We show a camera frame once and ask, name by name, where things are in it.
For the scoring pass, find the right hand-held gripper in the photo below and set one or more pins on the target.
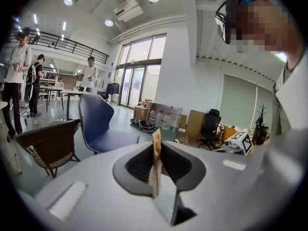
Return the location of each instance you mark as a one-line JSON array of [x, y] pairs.
[[243, 141]]

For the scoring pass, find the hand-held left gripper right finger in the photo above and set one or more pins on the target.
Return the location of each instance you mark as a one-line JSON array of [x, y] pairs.
[[228, 189]]

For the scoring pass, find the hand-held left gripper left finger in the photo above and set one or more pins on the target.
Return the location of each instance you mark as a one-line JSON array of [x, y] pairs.
[[96, 177]]

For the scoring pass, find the beige paper packet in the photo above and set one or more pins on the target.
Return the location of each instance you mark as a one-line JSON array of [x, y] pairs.
[[156, 172]]

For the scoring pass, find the black coat stand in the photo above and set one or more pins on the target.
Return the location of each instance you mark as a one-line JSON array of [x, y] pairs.
[[261, 129]]

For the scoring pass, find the black office chair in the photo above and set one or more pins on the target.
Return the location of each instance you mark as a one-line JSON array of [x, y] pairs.
[[211, 124]]

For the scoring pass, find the pale green roller blind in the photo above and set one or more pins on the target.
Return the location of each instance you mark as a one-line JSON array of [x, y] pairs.
[[238, 100]]

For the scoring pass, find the flat brown cardboard sheet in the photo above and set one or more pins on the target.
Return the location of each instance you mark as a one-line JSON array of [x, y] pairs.
[[195, 124]]

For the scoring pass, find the blue padded chair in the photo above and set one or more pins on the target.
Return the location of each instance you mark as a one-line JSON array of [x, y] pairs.
[[96, 124]]

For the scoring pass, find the dark wicker chair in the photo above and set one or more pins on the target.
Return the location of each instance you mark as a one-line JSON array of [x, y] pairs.
[[50, 141]]

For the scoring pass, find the person's olive shirt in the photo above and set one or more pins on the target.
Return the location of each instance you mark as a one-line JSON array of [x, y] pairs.
[[293, 100]]

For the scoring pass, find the black floor basket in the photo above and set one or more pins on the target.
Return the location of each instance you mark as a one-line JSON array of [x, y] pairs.
[[144, 124]]

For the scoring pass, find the brown cardboard box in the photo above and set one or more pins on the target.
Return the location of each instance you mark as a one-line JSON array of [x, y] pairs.
[[142, 112]]

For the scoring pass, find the clear plastic water jugs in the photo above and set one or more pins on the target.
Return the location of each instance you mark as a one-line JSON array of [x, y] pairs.
[[160, 119]]

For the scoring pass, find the clothes rack dark garments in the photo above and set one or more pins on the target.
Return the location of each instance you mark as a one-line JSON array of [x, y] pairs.
[[111, 90]]

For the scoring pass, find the white table black legs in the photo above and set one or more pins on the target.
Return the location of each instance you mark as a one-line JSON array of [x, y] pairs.
[[72, 92]]

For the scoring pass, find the glass entrance doors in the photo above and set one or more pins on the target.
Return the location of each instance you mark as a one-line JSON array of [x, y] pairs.
[[134, 85]]

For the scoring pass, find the person's head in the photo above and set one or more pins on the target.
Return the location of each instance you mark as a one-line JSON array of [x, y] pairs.
[[269, 28]]

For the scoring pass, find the white ceiling air conditioner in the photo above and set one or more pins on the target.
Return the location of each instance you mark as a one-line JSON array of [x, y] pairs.
[[128, 8]]

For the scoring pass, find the black head-mounted camera headset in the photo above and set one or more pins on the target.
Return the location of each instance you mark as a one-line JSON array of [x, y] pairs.
[[225, 25]]

